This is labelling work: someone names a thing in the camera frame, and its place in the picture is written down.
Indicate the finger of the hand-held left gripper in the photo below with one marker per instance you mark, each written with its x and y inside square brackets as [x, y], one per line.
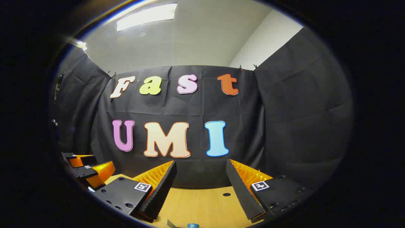
[83, 161]
[99, 175]

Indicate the white skin care tube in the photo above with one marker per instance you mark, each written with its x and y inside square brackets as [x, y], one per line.
[171, 224]

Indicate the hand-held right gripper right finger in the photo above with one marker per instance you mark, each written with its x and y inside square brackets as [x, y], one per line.
[242, 193]

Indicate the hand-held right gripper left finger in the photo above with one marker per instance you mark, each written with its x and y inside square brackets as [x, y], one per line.
[159, 196]

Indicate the black backdrop cloth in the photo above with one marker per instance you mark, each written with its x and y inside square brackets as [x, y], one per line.
[278, 126]

